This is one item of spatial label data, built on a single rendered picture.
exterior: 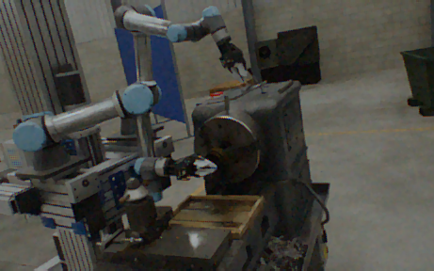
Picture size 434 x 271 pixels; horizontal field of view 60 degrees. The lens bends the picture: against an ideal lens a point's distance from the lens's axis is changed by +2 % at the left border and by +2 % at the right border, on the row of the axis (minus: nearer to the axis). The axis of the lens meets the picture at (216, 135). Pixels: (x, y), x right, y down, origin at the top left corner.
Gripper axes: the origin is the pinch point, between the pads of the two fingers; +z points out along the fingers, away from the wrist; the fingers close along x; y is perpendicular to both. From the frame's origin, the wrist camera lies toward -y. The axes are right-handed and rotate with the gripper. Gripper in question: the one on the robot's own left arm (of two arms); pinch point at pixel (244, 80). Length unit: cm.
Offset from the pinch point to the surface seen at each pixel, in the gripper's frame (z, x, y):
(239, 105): 9.9, -7.2, 0.7
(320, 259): 108, -13, -23
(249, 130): 19.9, -0.2, 18.6
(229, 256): 45, 0, 73
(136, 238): 30, -24, 79
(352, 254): 139, -12, -73
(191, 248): 38, -8, 78
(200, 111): 4.4, -27.4, 1.5
